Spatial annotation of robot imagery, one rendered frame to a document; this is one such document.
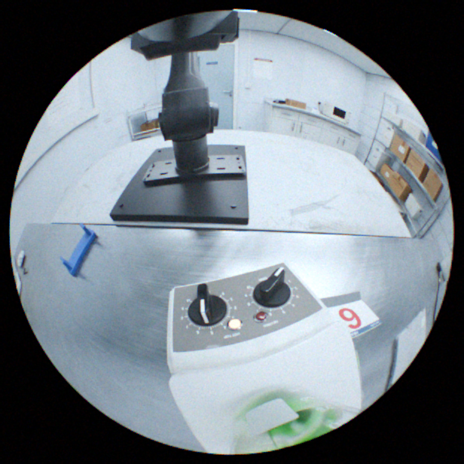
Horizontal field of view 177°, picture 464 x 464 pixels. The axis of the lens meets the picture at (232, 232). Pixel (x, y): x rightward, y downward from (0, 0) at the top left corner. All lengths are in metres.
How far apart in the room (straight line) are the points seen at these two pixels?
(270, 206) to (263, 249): 0.08
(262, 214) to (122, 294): 0.24
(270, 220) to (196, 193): 0.12
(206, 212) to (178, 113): 0.15
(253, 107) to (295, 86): 0.89
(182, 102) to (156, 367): 0.33
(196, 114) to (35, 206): 1.39
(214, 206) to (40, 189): 1.43
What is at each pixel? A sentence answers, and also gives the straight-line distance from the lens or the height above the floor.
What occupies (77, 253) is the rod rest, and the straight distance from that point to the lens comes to 0.34.
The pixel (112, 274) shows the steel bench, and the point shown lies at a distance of 0.25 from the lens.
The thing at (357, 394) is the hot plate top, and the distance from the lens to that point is 0.15.
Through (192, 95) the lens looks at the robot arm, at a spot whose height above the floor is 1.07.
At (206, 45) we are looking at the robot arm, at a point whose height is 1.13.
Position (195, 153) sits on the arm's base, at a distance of 0.27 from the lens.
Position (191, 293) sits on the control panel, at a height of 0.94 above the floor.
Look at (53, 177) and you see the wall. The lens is 1.56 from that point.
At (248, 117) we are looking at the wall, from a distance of 2.93.
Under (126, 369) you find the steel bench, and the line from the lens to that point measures 0.23.
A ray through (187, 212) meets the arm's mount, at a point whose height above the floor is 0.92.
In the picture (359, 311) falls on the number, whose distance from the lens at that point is 0.23.
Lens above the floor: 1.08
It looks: 54 degrees down
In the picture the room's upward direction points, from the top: 1 degrees clockwise
